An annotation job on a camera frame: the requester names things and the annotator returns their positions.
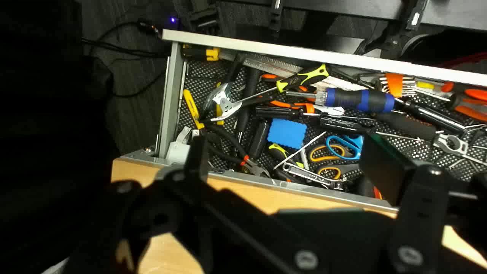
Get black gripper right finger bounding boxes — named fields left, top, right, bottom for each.
left=362, top=134, right=487, bottom=274

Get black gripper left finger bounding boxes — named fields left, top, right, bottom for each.
left=65, top=135, right=325, bottom=274

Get blue black striped screwdriver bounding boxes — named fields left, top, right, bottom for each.
left=284, top=86, right=398, bottom=115

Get grey metal tool drawer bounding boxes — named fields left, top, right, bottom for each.
left=120, top=27, right=487, bottom=214

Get silver wrench head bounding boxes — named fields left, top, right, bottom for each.
left=432, top=129, right=487, bottom=166

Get grey cabinet with wooden top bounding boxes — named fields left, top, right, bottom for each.
left=109, top=155, right=487, bottom=274

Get red black pliers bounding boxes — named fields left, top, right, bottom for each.
left=211, top=126, right=275, bottom=179

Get yellow flat tool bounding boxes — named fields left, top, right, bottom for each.
left=180, top=88, right=205, bottom=131

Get silver flat wrench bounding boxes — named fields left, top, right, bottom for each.
left=275, top=161, right=348, bottom=190

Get silver adjustable pliers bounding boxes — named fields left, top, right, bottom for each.
left=208, top=82, right=243, bottom=123

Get orange hex key set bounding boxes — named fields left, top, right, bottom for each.
left=377, top=71, right=422, bottom=99

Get small yellow black tool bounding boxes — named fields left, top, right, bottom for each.
left=266, top=141, right=290, bottom=161

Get blue foam block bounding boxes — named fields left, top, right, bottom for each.
left=266, top=117, right=308, bottom=150

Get long black tool handle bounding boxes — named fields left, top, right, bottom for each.
left=317, top=114, right=438, bottom=141

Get orange handled scissors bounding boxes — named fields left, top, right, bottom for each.
left=308, top=143, right=346, bottom=182

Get blue handled scissors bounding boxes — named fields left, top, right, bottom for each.
left=323, top=132, right=365, bottom=161

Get orange handled tool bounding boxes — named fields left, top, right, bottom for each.
left=448, top=86, right=487, bottom=123

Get black floor cables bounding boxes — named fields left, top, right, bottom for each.
left=80, top=19, right=171, bottom=100

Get orange black handled cutter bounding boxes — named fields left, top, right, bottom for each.
left=266, top=99, right=317, bottom=114

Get yellow black handled screwdriver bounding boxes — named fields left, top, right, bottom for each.
left=237, top=62, right=330, bottom=105

